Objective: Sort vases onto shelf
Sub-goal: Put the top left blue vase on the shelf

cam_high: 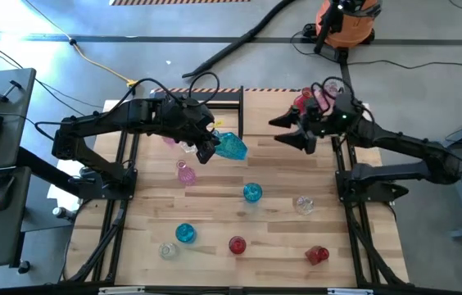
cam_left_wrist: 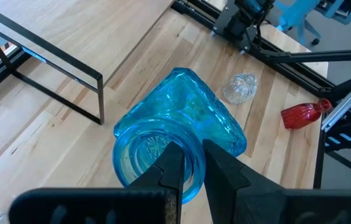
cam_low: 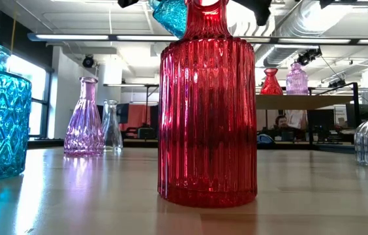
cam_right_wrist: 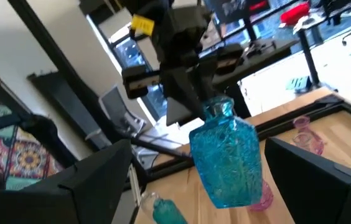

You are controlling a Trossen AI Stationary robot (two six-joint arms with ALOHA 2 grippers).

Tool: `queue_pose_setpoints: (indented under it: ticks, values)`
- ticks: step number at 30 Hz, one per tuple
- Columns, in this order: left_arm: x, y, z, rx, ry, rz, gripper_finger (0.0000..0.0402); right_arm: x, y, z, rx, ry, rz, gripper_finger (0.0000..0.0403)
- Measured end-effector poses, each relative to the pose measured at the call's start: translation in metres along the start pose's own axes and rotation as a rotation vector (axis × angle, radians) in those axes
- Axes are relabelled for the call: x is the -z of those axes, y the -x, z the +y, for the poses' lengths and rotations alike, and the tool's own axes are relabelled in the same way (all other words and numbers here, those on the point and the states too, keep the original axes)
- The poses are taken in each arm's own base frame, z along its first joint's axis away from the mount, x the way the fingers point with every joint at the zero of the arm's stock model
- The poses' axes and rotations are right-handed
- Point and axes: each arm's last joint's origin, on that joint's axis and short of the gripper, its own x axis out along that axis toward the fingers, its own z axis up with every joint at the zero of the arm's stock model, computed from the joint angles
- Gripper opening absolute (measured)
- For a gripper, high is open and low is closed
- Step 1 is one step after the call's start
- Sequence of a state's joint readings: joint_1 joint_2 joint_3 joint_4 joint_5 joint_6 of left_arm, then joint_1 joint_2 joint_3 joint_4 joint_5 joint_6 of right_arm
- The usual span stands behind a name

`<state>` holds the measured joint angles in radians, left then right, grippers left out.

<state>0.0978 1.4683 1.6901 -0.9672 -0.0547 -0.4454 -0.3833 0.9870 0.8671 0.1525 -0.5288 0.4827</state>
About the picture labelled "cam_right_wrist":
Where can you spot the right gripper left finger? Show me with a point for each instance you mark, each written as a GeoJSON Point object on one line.
{"type": "Point", "coordinates": [69, 193]}

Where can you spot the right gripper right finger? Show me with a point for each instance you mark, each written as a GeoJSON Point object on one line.
{"type": "Point", "coordinates": [318, 193]}

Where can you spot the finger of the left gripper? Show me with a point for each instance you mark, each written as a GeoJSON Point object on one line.
{"type": "Point", "coordinates": [181, 99]}
{"type": "Point", "coordinates": [209, 77]}

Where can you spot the pink ribbed cone vase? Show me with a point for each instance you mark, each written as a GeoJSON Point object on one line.
{"type": "Point", "coordinates": [264, 197]}

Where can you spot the blue square bottle vase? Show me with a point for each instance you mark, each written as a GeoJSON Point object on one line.
{"type": "Point", "coordinates": [225, 155]}

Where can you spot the yellow tag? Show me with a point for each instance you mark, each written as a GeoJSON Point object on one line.
{"type": "Point", "coordinates": [142, 25]}

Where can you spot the pink bulb vase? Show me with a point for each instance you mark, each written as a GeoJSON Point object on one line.
{"type": "Point", "coordinates": [307, 141]}

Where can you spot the colourful patterned rug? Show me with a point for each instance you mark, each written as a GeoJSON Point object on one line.
{"type": "Point", "coordinates": [23, 155]}

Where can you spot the dark grey desk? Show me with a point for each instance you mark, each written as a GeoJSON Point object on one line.
{"type": "Point", "coordinates": [272, 62]}

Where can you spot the blue crate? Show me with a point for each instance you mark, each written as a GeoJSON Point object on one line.
{"type": "Point", "coordinates": [298, 84]}

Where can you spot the blue diamond-pattern vase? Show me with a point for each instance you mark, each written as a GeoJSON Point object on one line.
{"type": "Point", "coordinates": [167, 214]}

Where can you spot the red cushion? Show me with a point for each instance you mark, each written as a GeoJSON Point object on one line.
{"type": "Point", "coordinates": [293, 14]}

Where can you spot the black aluminium table frame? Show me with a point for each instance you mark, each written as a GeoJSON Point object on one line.
{"type": "Point", "coordinates": [290, 121]}

